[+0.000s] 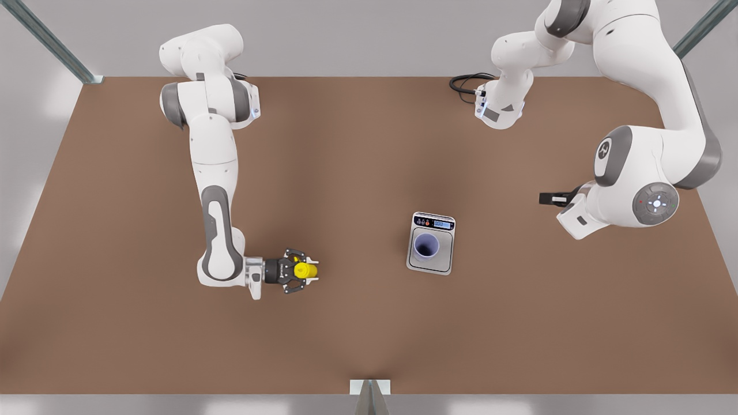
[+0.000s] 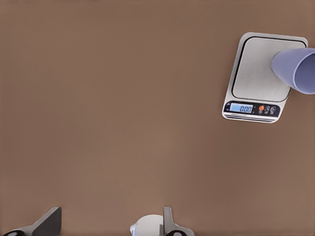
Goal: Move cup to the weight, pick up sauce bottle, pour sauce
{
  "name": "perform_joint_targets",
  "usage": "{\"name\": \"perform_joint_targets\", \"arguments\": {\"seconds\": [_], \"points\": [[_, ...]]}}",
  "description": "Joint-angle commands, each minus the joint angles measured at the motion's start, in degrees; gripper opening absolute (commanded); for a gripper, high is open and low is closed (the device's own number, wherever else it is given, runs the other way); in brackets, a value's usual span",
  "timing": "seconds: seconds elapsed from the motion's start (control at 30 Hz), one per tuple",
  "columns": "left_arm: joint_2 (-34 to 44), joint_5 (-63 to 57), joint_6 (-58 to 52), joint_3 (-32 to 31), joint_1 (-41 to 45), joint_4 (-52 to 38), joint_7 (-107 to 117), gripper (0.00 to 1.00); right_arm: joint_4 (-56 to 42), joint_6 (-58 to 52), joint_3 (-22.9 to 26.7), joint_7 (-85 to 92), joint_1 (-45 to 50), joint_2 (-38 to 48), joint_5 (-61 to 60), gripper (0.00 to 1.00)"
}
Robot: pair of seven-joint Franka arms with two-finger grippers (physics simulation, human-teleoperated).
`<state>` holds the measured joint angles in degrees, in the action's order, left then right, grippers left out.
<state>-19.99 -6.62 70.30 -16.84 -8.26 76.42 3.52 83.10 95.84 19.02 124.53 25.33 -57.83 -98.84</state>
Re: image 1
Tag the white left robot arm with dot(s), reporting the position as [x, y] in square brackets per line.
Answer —
[640, 86]

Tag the silver frame post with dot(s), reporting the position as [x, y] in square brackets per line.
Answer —
[52, 43]
[700, 27]
[369, 395]

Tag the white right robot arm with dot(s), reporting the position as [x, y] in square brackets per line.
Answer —
[214, 150]

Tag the yellow sauce bottle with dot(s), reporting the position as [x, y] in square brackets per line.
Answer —
[305, 270]

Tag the pale purple cup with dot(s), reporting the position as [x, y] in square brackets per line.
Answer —
[426, 246]

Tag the silver digital kitchen scale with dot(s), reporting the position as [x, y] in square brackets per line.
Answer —
[447, 253]

